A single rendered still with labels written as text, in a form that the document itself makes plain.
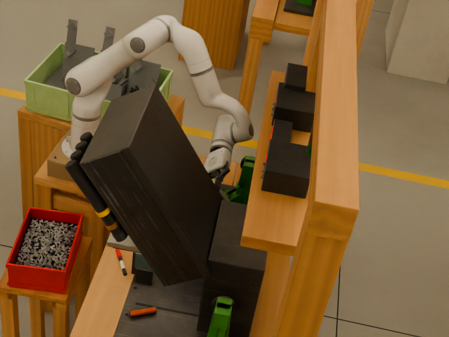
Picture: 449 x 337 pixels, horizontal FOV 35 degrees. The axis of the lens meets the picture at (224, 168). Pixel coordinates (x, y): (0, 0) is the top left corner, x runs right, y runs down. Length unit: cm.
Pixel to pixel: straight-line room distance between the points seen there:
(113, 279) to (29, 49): 339
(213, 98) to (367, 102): 317
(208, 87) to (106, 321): 89
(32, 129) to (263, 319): 163
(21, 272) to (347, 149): 146
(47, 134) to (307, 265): 228
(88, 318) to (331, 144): 122
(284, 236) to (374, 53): 461
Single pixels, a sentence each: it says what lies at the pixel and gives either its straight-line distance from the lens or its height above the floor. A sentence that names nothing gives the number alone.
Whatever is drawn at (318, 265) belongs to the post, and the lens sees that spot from 154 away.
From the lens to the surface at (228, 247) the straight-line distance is 230.
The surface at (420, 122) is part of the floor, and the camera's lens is 562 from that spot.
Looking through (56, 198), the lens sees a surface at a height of 74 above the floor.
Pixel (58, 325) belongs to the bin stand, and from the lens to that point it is 282.
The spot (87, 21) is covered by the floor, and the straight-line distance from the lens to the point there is 620.
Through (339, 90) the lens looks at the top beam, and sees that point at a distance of 179.
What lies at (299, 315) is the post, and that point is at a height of 161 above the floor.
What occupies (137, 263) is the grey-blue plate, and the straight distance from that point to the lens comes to 256.
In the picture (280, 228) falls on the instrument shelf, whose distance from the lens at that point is 195.
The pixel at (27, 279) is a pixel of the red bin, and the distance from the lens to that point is 270.
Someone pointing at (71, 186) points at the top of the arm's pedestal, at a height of 85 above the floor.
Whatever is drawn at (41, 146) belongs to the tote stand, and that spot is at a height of 61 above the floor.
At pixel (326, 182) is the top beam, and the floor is 194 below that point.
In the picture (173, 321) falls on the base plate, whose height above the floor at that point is 90.
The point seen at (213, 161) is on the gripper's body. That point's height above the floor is 126.
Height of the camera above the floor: 282
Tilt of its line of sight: 37 degrees down
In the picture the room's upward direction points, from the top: 10 degrees clockwise
